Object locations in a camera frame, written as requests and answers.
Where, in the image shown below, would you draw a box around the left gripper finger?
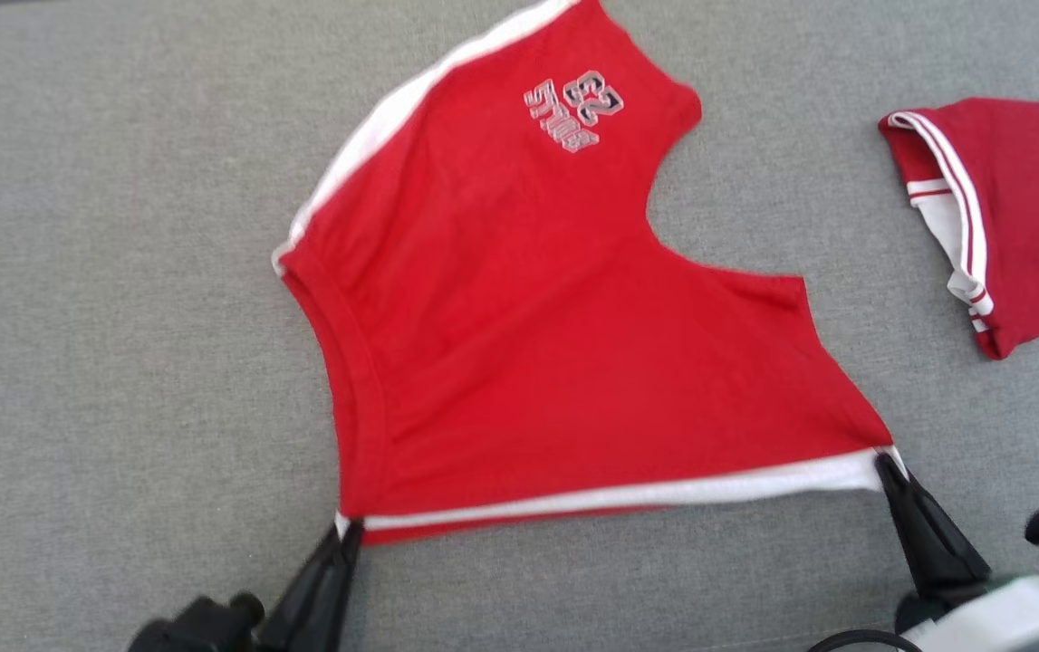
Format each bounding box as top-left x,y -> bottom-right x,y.
259,528 -> 350,652
313,518 -> 365,652

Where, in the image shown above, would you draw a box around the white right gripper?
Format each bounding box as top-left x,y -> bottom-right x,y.
874,452 -> 1039,652

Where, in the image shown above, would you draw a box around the red white-striped shorts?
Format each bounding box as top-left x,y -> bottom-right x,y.
271,0 -> 908,547

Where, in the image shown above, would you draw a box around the red Bulls jersey shirt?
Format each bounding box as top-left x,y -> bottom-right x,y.
878,97 -> 1039,360

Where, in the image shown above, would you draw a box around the black looped right arm cable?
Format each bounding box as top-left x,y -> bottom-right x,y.
807,628 -> 917,652

